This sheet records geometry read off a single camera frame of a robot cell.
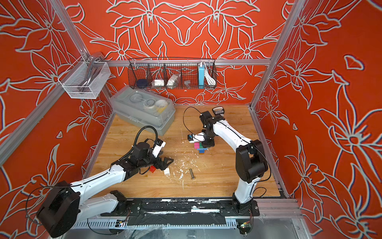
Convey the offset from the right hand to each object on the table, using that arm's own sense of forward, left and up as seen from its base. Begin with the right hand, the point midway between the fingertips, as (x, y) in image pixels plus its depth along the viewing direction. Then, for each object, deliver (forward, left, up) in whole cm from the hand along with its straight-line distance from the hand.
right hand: (203, 140), depth 88 cm
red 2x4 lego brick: (-18, +27, +1) cm, 33 cm away
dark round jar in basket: (+34, +41, +18) cm, 56 cm away
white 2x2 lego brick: (-17, +21, -7) cm, 28 cm away
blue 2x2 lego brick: (-3, 0, -8) cm, 9 cm away
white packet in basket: (+25, +27, +24) cm, 44 cm away
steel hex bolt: (-18, +6, -9) cm, 21 cm away
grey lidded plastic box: (+21, +39, +8) cm, 45 cm away
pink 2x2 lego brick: (-3, +4, 0) cm, 5 cm away
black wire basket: (+40, +21, +21) cm, 50 cm away
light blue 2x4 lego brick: (-4, 0, -3) cm, 5 cm away
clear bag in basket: (+29, +19, +23) cm, 41 cm away
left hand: (-10, +20, 0) cm, 22 cm away
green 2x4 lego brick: (-5, +1, +1) cm, 5 cm away
